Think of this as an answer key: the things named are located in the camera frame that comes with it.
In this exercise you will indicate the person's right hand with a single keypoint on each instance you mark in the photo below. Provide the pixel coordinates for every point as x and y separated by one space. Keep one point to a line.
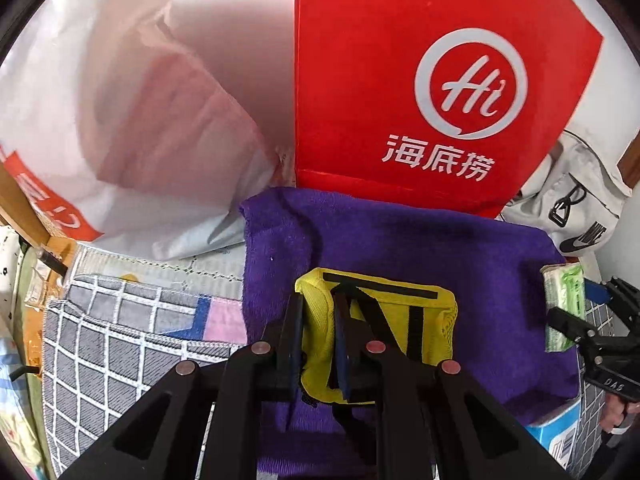
614 412

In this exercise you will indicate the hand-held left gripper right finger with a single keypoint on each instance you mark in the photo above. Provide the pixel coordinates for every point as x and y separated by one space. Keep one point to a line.
342 355

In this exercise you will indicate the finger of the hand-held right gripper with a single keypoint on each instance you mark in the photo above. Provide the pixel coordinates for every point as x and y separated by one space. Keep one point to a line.
575 327
620 295

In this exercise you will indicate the purple towel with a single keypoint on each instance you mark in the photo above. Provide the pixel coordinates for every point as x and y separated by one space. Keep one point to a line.
400 240

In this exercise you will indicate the grey waist bag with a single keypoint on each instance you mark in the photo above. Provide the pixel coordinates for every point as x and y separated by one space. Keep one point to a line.
575 185

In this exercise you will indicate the wooden board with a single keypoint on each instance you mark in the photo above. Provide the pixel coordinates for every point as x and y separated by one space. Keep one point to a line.
20 200

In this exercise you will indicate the green tissue packet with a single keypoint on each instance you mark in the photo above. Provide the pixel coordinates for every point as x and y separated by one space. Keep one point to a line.
565 290

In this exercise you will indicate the yellow mesh vest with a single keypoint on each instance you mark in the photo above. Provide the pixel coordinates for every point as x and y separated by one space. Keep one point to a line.
317 320

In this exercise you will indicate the wooden shelf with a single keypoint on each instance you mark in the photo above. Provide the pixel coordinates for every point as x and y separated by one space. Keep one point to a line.
47 270

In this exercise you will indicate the blue tissue pack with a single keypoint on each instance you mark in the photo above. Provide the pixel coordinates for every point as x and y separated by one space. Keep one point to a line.
555 430

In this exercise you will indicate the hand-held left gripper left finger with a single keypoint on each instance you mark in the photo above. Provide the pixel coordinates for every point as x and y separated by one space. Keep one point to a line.
298 330

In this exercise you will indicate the red paper bag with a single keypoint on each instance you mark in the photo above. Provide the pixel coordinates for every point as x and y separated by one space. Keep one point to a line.
360 85

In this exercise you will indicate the white plastic shopping bag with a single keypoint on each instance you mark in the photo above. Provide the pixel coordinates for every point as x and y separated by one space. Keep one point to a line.
125 110

